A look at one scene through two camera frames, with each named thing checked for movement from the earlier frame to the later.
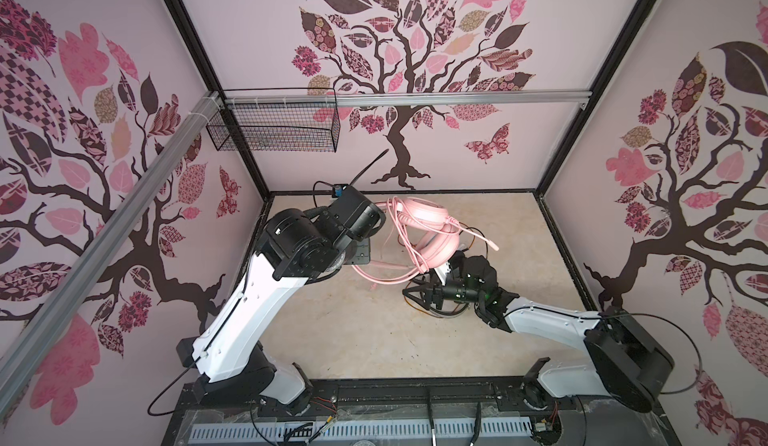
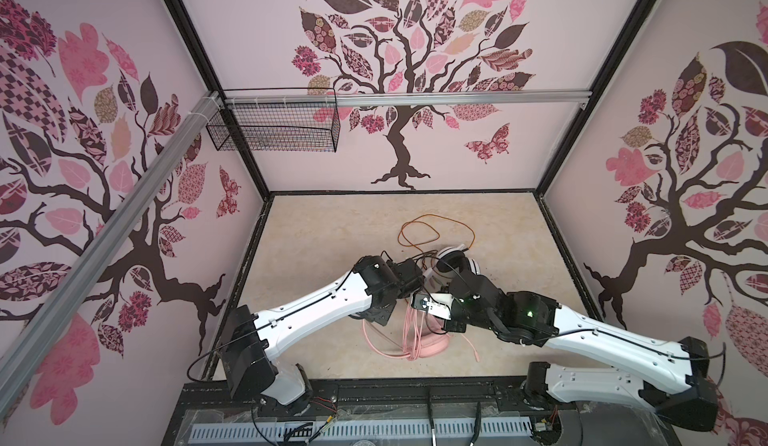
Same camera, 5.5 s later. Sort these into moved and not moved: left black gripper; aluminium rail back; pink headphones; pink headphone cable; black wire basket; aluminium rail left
Moved: pink headphone cable; left black gripper; pink headphones
Not moved: aluminium rail left; black wire basket; aluminium rail back
